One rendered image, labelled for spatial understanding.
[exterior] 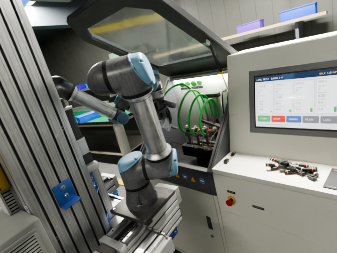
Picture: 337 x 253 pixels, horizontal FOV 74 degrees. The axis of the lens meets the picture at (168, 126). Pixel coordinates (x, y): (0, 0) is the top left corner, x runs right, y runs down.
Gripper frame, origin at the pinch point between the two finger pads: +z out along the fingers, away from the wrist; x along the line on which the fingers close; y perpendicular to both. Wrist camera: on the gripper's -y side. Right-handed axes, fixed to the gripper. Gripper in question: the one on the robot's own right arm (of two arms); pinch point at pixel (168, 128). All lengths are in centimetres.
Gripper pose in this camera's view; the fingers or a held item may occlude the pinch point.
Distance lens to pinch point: 135.4
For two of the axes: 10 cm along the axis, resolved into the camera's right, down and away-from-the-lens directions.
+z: 2.3, 9.3, 2.9
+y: -6.6, 3.7, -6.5
